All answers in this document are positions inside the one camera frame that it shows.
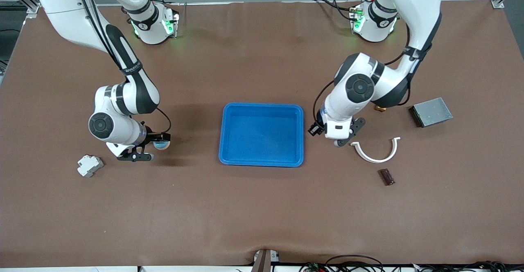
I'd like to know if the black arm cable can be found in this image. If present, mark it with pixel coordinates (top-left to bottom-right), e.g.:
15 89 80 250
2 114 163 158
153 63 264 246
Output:
313 13 431 126
73 0 172 135

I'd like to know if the base connector plate green light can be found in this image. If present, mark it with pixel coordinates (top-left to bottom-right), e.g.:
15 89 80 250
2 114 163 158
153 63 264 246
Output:
161 9 181 39
349 3 366 34

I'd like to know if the white circuit breaker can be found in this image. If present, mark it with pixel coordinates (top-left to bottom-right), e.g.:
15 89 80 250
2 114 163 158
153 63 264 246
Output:
77 154 104 178

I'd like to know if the brown table cover mat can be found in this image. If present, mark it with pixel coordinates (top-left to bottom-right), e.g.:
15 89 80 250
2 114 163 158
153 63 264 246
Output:
0 0 524 268

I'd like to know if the black cable bundle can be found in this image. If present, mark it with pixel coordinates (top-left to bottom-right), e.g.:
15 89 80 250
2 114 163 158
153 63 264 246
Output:
299 255 385 272
413 261 524 272

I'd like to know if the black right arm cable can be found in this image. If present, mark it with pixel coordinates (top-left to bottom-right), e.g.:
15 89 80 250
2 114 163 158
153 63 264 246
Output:
73 0 172 135

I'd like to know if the blue plastic tray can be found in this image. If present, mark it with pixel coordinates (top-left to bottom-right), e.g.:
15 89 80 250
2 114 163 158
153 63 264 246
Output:
218 102 305 168

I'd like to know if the grey metal box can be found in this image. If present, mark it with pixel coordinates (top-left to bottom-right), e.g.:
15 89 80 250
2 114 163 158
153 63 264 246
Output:
409 97 454 128

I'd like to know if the white curved plastic bracket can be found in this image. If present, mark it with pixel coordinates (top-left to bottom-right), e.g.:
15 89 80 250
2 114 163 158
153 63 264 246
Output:
350 137 401 164

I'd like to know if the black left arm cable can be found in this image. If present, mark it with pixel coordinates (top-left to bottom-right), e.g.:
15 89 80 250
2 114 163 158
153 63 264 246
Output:
313 13 431 126

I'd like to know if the dark brown rectangular part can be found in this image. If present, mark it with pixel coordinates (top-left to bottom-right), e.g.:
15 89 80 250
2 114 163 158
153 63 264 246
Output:
378 168 396 187

